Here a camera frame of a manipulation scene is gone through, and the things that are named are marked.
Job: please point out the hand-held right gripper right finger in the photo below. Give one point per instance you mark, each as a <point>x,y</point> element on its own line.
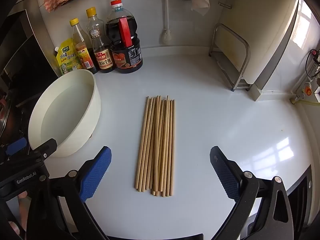
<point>225,175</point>

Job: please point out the bundle of wooden chopsticks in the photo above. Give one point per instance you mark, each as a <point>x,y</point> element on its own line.
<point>160,142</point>

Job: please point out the gas valve with orange knob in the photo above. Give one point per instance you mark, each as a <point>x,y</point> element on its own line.
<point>307,90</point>

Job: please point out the stainless steel board rack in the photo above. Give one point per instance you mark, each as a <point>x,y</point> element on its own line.
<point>243,62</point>

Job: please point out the white cutting board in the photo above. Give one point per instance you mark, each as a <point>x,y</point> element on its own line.
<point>265,42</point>

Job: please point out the small yellow-capped vinegar bottle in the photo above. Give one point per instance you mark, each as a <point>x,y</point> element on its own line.
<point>83,55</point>

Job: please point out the window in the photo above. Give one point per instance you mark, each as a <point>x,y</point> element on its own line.
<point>305,17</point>

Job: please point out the yellow seasoning pouch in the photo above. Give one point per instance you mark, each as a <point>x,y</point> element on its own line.
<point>67,57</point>

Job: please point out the person's left hand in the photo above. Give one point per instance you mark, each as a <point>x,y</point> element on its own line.
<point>23,210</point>

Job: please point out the dark cooking pot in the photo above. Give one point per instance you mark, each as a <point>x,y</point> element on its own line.
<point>6,122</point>

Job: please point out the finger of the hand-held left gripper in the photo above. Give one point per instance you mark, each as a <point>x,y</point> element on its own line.
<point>15,146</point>
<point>47,147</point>

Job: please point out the grey metal corner post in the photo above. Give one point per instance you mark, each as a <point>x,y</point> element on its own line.
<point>277,62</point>

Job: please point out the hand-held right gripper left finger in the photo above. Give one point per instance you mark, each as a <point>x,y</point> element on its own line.
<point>96,175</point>

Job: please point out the white plastic bowl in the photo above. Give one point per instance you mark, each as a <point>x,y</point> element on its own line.
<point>70,110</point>

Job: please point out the yellow-capped soy sauce bottle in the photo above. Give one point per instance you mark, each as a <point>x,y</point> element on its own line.
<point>101,60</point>

